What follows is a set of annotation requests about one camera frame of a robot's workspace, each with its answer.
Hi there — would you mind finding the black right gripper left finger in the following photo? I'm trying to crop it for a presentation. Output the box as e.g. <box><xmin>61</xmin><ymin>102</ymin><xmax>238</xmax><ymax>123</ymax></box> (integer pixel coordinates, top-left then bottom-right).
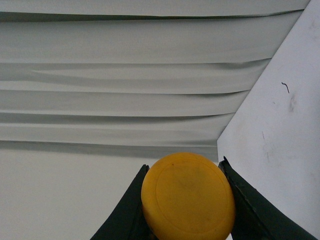
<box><xmin>91</xmin><ymin>164</ymin><xmax>152</xmax><ymax>240</ymax></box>

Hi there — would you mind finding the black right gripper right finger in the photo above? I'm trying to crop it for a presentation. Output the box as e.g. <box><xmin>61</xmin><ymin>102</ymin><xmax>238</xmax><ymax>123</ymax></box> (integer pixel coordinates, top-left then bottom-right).
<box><xmin>218</xmin><ymin>157</ymin><xmax>316</xmax><ymax>240</ymax></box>

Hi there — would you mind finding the yellow mushroom push button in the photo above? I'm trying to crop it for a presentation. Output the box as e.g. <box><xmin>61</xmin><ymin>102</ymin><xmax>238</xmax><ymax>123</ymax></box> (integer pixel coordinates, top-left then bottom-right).
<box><xmin>141</xmin><ymin>152</ymin><xmax>236</xmax><ymax>240</ymax></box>

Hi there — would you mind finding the white pleated curtain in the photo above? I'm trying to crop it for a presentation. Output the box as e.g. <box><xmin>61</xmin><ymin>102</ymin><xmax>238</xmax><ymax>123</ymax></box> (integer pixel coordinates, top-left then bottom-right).
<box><xmin>0</xmin><ymin>0</ymin><xmax>308</xmax><ymax>240</ymax></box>

